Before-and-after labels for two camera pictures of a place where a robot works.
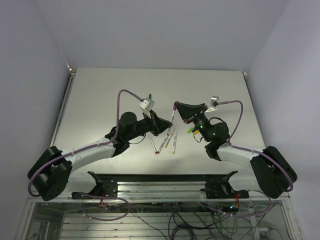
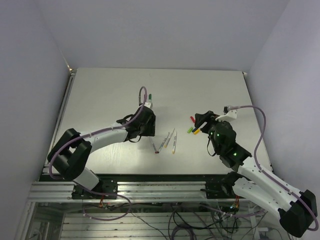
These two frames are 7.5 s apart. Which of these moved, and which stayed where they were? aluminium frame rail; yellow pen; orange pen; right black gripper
Moved: right black gripper
Stayed: orange pen; yellow pen; aluminium frame rail
